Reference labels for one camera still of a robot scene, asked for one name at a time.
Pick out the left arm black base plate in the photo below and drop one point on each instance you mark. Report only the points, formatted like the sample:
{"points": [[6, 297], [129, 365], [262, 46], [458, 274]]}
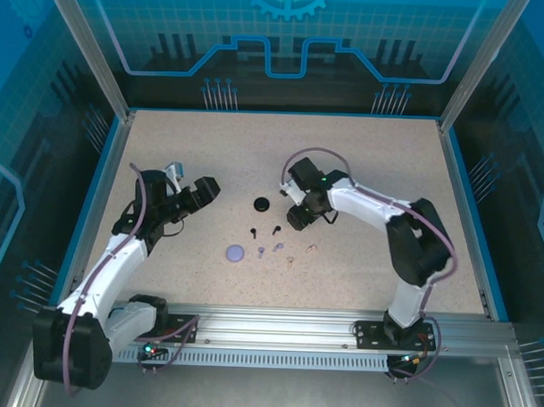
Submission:
{"points": [[178, 321]]}

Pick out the blue table edge strip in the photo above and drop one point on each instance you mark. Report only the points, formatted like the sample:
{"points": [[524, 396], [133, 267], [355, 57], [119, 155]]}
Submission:
{"points": [[104, 162], [457, 152]]}

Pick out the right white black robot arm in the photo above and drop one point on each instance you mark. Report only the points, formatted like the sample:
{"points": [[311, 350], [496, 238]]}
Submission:
{"points": [[366, 202]]}

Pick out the purple earbud charging case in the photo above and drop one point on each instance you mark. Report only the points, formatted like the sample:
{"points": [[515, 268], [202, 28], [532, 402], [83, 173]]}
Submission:
{"points": [[235, 252]]}

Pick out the small circuit board with LEDs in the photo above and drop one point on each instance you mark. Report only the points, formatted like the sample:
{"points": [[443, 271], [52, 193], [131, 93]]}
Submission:
{"points": [[149, 352], [409, 360]]}

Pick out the aluminium frame post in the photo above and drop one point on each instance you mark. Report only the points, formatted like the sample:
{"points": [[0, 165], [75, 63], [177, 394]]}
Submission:
{"points": [[94, 54], [478, 68]]}

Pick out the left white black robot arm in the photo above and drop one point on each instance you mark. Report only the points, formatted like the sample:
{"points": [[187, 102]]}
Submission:
{"points": [[118, 263]]}

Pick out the black earbud charging case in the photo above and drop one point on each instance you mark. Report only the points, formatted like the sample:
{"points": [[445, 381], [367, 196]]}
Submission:
{"points": [[262, 204]]}

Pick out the wide aluminium mounting rail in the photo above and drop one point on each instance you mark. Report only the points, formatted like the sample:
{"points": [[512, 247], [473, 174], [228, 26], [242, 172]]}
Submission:
{"points": [[272, 324]]}

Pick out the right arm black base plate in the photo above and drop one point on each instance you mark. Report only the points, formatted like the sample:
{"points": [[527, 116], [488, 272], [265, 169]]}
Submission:
{"points": [[366, 334]]}

